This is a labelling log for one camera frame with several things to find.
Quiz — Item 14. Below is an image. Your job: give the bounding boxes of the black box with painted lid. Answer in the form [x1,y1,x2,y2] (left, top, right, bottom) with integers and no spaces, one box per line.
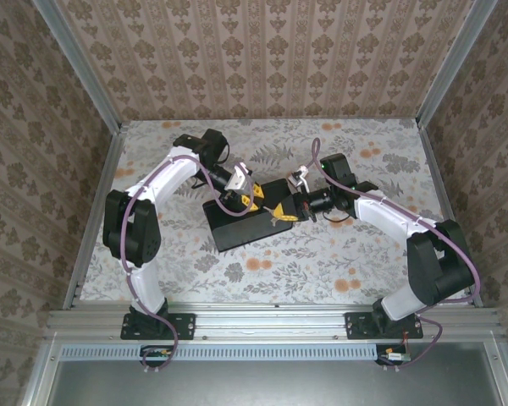
[202,178,295,254]

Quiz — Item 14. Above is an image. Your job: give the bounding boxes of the floral patterned table cover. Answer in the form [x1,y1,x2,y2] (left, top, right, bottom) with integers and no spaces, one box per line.
[80,118,465,305]

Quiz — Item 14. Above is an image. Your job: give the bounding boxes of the small circuit board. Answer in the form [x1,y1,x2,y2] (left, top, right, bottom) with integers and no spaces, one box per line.
[375,344,410,367]
[140,345,174,367]

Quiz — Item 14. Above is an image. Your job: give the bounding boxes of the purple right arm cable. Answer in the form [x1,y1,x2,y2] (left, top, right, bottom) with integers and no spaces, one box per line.
[310,137,482,372]

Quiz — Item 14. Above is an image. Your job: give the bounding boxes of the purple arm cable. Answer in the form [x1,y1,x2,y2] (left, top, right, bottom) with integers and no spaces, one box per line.
[310,137,482,372]
[119,154,256,376]

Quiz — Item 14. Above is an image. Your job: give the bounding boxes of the aluminium mounting rail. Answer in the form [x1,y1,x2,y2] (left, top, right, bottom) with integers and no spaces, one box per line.
[46,302,500,342]

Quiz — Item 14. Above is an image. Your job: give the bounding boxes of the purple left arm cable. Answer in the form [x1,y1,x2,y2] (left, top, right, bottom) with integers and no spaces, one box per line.
[119,154,256,376]

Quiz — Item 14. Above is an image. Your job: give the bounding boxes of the aluminium table side rail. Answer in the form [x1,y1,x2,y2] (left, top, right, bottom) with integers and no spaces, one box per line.
[417,124,484,306]
[62,124,129,310]

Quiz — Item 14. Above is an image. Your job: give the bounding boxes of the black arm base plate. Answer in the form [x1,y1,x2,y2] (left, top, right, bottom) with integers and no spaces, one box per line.
[120,311,196,341]
[345,311,424,341]

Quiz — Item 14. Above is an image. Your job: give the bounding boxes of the grey slotted cable duct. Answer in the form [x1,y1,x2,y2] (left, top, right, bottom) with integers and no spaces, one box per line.
[61,343,380,361]

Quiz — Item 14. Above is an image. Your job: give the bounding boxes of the aluminium frame post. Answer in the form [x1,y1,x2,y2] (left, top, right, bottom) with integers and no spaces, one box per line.
[30,0,123,133]
[417,0,500,129]

